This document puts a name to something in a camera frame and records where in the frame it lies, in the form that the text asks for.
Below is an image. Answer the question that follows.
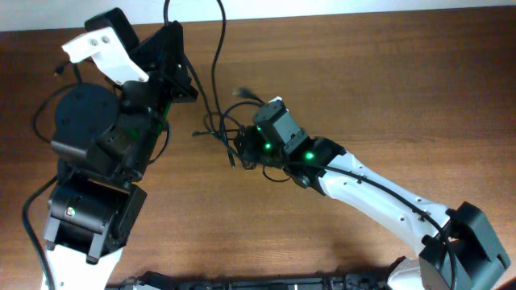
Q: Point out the thick black HDMI cable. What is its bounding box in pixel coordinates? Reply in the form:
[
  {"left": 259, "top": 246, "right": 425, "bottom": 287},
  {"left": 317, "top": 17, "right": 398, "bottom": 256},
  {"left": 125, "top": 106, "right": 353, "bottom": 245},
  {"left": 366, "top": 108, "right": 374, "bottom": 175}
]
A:
[{"left": 162, "top": 0, "right": 267, "bottom": 168}]

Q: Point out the thin black USB cable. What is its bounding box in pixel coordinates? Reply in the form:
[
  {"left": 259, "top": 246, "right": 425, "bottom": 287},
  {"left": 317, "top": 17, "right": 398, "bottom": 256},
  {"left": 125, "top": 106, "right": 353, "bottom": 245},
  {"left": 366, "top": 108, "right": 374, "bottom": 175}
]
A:
[{"left": 31, "top": 60, "right": 122, "bottom": 144}]

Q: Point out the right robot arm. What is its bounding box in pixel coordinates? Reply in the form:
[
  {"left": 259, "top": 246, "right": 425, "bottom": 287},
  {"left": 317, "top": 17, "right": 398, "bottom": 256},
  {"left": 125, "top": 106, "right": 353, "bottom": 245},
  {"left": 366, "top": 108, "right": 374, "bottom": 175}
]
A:
[{"left": 234, "top": 98, "right": 511, "bottom": 289}]

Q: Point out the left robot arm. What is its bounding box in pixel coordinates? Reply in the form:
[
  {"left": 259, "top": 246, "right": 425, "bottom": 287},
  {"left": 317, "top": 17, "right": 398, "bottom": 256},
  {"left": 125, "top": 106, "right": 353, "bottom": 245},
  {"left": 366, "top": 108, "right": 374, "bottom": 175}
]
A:
[{"left": 40, "top": 22, "right": 198, "bottom": 289}]

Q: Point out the right camera cable black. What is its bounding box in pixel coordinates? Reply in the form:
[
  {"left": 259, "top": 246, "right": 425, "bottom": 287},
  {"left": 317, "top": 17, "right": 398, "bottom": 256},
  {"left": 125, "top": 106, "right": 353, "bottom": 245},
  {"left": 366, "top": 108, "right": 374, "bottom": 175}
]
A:
[{"left": 266, "top": 154, "right": 459, "bottom": 289}]

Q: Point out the camera cable black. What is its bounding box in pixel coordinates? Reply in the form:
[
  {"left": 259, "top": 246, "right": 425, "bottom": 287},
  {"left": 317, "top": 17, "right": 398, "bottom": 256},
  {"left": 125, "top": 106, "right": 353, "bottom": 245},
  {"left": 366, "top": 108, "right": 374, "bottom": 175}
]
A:
[
  {"left": 266, "top": 154, "right": 459, "bottom": 289},
  {"left": 22, "top": 175, "right": 60, "bottom": 290}
]

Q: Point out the left camera cable black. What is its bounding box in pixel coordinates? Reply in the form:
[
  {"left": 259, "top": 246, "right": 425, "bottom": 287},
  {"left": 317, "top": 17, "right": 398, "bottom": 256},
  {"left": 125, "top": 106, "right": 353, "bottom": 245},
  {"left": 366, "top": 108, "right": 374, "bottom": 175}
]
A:
[{"left": 22, "top": 175, "right": 60, "bottom": 290}]

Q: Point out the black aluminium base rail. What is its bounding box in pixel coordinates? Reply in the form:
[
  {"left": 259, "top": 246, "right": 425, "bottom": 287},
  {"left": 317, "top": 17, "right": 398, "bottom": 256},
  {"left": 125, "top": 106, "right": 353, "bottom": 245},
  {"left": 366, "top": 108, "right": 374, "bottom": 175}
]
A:
[{"left": 105, "top": 271, "right": 389, "bottom": 290}]

